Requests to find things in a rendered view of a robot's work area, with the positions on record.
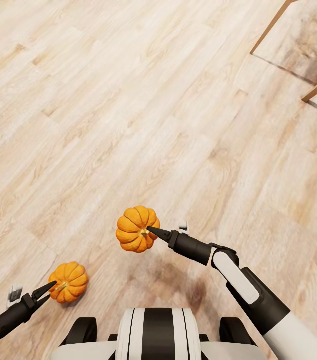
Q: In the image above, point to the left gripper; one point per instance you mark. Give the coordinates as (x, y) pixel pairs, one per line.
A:
(22, 312)

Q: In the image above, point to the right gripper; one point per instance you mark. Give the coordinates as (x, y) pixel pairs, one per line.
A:
(180, 243)

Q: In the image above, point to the pumpkin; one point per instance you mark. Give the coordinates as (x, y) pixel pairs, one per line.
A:
(132, 229)
(71, 282)

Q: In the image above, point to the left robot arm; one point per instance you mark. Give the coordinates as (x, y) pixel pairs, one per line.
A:
(19, 310)

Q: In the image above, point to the straight chair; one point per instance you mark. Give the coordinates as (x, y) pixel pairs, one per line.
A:
(274, 21)

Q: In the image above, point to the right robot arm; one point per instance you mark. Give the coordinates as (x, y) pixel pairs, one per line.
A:
(287, 336)

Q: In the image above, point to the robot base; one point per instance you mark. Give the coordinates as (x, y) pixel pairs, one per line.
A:
(235, 343)

